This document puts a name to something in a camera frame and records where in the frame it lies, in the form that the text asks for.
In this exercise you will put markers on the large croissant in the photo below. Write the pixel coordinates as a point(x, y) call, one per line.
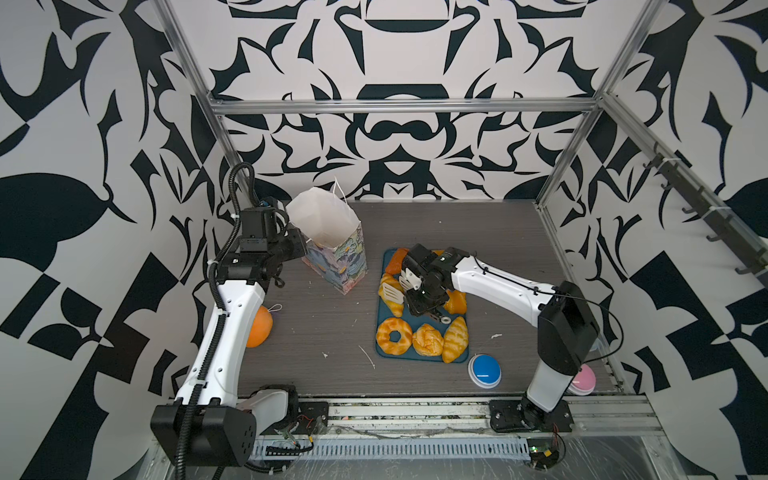
point(392, 294)

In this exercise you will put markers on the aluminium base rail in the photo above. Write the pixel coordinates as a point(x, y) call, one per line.
point(453, 428)

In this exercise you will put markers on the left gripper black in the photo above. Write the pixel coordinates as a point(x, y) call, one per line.
point(296, 247)

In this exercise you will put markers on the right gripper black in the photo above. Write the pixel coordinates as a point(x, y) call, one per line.
point(418, 308)

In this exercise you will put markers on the orange triangular bread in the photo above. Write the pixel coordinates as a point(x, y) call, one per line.
point(394, 267)

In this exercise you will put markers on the metal tongs white tips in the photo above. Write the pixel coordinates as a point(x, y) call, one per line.
point(433, 315)

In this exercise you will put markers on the long braided bread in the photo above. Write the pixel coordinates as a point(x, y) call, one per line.
point(456, 304)

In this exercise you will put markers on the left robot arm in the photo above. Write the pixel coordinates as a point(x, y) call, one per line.
point(204, 425)

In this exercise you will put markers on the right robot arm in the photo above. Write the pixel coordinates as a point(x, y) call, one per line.
point(566, 328)

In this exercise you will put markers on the round bun bread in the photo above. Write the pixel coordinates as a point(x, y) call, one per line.
point(428, 341)

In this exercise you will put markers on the donut bread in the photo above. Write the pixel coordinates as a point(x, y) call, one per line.
point(394, 336)

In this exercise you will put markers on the teal tray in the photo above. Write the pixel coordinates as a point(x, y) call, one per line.
point(383, 313)

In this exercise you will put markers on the orange fake fruit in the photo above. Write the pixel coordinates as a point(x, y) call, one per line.
point(261, 328)

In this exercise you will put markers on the wall hook rack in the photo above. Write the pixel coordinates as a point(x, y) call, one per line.
point(704, 204)

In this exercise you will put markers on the blue push button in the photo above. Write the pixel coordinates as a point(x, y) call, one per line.
point(484, 371)

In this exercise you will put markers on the croissant bottom right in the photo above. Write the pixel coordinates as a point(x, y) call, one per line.
point(456, 340)

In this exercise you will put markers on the pink push button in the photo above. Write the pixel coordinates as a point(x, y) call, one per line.
point(584, 382)

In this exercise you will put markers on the floral paper bag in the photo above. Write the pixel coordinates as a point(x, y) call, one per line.
point(333, 236)

